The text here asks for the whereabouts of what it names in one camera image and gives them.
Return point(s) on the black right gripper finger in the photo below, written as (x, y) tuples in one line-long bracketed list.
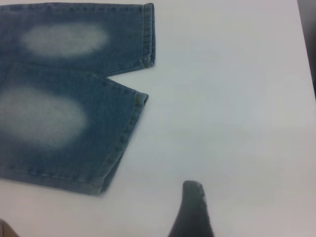
[(192, 212)]

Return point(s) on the blue faded denim pants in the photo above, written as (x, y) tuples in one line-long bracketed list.
[(74, 123)]

